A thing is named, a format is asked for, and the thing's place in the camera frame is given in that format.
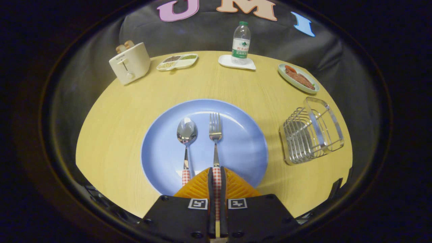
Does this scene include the black backdrop cloth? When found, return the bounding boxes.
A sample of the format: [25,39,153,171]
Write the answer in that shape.
[51,0,382,169]

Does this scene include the pale green plate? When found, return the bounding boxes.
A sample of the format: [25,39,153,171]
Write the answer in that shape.
[278,63,320,94]

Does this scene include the cooked meat slices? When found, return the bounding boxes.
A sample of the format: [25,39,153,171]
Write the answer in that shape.
[285,65,316,90]

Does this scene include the clear plastic water bottle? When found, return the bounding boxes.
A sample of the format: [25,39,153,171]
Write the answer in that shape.
[231,21,251,65]

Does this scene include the white square coaster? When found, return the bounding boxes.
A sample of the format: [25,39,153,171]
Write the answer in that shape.
[218,54,257,71]

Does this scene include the blue round plate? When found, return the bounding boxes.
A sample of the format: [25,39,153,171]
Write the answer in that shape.
[141,99,269,196]

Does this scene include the white divided grain dish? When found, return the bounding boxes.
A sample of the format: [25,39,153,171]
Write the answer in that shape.
[156,53,198,71]

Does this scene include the cream white toaster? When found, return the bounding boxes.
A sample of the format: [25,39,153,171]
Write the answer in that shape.
[109,42,151,85]

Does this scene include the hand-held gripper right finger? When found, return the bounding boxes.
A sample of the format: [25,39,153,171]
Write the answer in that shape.
[219,166,301,243]

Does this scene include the spoon with red checkered handle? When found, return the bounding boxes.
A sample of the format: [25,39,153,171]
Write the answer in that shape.
[177,117,198,187]

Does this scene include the fork with red checkered handle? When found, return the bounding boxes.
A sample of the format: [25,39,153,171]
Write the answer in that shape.
[209,112,223,220]

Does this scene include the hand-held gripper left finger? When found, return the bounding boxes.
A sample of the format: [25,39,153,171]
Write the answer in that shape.
[140,167,216,243]

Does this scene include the silver wire cutlery basket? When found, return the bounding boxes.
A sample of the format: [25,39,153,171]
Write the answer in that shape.
[279,97,345,166]

